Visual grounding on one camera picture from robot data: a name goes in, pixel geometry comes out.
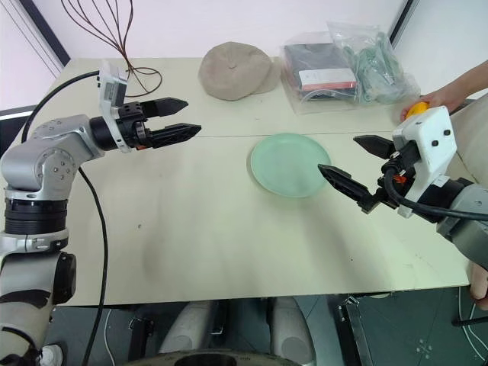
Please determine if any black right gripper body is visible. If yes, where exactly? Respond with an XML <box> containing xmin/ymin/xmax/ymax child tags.
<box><xmin>358</xmin><ymin>140</ymin><xmax>421</xmax><ymax>215</ymax></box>

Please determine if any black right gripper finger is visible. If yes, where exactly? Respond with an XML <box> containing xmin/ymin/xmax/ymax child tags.
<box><xmin>317</xmin><ymin>163</ymin><xmax>373</xmax><ymax>202</ymax></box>
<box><xmin>353</xmin><ymin>134</ymin><xmax>398</xmax><ymax>160</ymax></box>

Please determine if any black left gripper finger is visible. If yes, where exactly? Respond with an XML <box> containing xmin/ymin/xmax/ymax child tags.
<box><xmin>143</xmin><ymin>97</ymin><xmax>189</xmax><ymax>119</ymax></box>
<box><xmin>146</xmin><ymin>123</ymin><xmax>202</xmax><ymax>149</ymax></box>

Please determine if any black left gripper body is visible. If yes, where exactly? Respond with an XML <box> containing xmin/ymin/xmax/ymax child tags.
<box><xmin>116</xmin><ymin>101</ymin><xmax>154</xmax><ymax>151</ymax></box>

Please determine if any orange round object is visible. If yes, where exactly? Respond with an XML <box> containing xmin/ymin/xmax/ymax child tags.
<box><xmin>406</xmin><ymin>101</ymin><xmax>432</xmax><ymax>120</ymax></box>

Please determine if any pale green round plate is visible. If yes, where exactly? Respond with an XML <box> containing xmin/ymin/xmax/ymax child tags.
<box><xmin>249</xmin><ymin>132</ymin><xmax>332</xmax><ymax>199</ymax></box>

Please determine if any person's bare hand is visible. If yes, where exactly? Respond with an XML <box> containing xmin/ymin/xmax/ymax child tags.
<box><xmin>400</xmin><ymin>91</ymin><xmax>464</xmax><ymax>120</ymax></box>

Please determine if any plastic bag with green items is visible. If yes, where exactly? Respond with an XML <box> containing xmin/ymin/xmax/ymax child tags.
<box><xmin>326</xmin><ymin>21</ymin><xmax>422</xmax><ymax>106</ymax></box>

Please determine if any beige flat cap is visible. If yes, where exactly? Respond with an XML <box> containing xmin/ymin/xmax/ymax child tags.
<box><xmin>198</xmin><ymin>42</ymin><xmax>283</xmax><ymax>101</ymax></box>

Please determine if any plastic bag with dark clothing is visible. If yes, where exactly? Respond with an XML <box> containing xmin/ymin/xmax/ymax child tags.
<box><xmin>279</xmin><ymin>31</ymin><xmax>361</xmax><ymax>116</ymax></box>

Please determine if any black table leg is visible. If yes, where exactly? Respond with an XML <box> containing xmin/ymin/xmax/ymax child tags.
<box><xmin>334</xmin><ymin>295</ymin><xmax>377</xmax><ymax>366</ymax></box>

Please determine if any white rounded robot leg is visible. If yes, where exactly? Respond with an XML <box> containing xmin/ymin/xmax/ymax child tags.
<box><xmin>269</xmin><ymin>296</ymin><xmax>318</xmax><ymax>365</ymax></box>
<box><xmin>158</xmin><ymin>300</ymin><xmax>215</xmax><ymax>356</ymax></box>

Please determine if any dark rounded robot waist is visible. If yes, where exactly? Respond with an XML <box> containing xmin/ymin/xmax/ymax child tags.
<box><xmin>127</xmin><ymin>347</ymin><xmax>308</xmax><ymax>366</ymax></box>

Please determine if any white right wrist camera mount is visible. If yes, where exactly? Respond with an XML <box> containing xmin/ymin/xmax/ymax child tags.
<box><xmin>392</xmin><ymin>105</ymin><xmax>458</xmax><ymax>219</ymax></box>

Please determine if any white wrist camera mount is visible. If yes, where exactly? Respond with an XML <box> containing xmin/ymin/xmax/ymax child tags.
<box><xmin>392</xmin><ymin>105</ymin><xmax>458</xmax><ymax>219</ymax></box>
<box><xmin>97</xmin><ymin>59</ymin><xmax>133</xmax><ymax>153</ymax></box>

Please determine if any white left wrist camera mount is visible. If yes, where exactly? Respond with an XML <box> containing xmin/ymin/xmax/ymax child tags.
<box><xmin>97</xmin><ymin>59</ymin><xmax>133</xmax><ymax>153</ymax></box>

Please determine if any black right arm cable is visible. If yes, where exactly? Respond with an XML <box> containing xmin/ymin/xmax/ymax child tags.
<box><xmin>382</xmin><ymin>169</ymin><xmax>488</xmax><ymax>222</ymax></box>

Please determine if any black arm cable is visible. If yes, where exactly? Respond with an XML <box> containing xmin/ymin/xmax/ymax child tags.
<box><xmin>21</xmin><ymin>70</ymin><xmax>108</xmax><ymax>366</ymax></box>
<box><xmin>382</xmin><ymin>169</ymin><xmax>488</xmax><ymax>222</ymax></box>

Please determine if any brown looped wire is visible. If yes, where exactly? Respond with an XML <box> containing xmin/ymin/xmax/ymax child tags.
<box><xmin>60</xmin><ymin>0</ymin><xmax>163</xmax><ymax>98</ymax></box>

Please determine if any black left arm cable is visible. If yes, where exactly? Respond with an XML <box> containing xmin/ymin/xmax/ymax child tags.
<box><xmin>21</xmin><ymin>70</ymin><xmax>108</xmax><ymax>366</ymax></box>

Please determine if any black window frame bar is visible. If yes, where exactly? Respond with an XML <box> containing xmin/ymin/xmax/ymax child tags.
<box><xmin>387</xmin><ymin>0</ymin><xmax>417</xmax><ymax>47</ymax></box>
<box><xmin>19</xmin><ymin>0</ymin><xmax>72</xmax><ymax>66</ymax></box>

